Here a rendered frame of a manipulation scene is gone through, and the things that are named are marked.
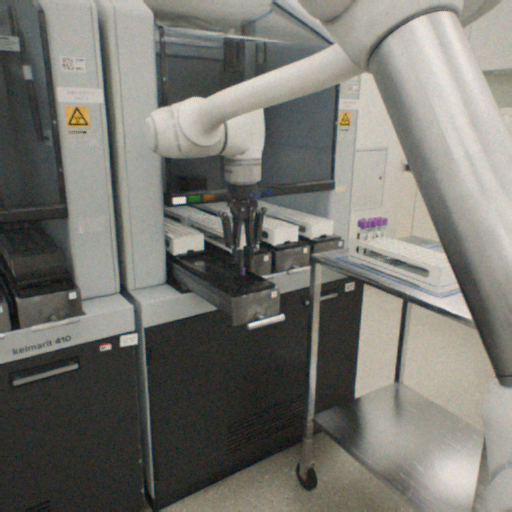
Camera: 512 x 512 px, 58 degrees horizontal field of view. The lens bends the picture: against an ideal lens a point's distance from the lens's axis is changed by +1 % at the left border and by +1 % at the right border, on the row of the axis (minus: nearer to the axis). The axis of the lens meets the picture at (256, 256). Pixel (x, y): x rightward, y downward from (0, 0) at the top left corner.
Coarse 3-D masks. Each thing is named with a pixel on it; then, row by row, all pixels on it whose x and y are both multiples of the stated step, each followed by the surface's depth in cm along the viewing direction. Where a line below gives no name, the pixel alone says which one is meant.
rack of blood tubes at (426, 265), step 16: (352, 240) 125; (368, 240) 124; (384, 240) 125; (368, 256) 123; (384, 256) 123; (400, 256) 112; (416, 256) 110; (432, 256) 111; (384, 272) 118; (400, 272) 113; (416, 272) 117; (432, 272) 105; (448, 272) 104; (432, 288) 105; (448, 288) 106
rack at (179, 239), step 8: (168, 224) 147; (176, 224) 147; (168, 232) 138; (176, 232) 138; (184, 232) 137; (192, 232) 137; (200, 232) 137; (168, 240) 149; (176, 240) 131; (184, 240) 132; (192, 240) 134; (200, 240) 135; (168, 248) 134; (176, 248) 132; (184, 248) 133; (192, 248) 135; (200, 248) 136
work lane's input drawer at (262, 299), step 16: (176, 256) 130; (192, 256) 133; (208, 256) 135; (176, 272) 128; (192, 272) 121; (208, 272) 122; (224, 272) 122; (192, 288) 121; (208, 288) 113; (224, 288) 108; (240, 288) 107; (256, 288) 107; (272, 288) 110; (224, 304) 107; (240, 304) 105; (256, 304) 108; (272, 304) 111; (240, 320) 106; (272, 320) 106
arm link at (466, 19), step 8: (464, 0) 56; (472, 0) 57; (480, 0) 58; (488, 0) 59; (496, 0) 59; (464, 8) 58; (472, 8) 58; (480, 8) 60; (488, 8) 60; (464, 16) 60; (472, 16) 61; (480, 16) 62; (464, 24) 63
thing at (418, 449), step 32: (320, 256) 131; (384, 288) 110; (416, 288) 107; (320, 416) 148; (352, 416) 148; (384, 416) 148; (416, 416) 148; (448, 416) 149; (352, 448) 134; (384, 448) 134; (416, 448) 134; (448, 448) 134; (480, 448) 135; (384, 480) 123; (416, 480) 122; (448, 480) 123; (480, 480) 96
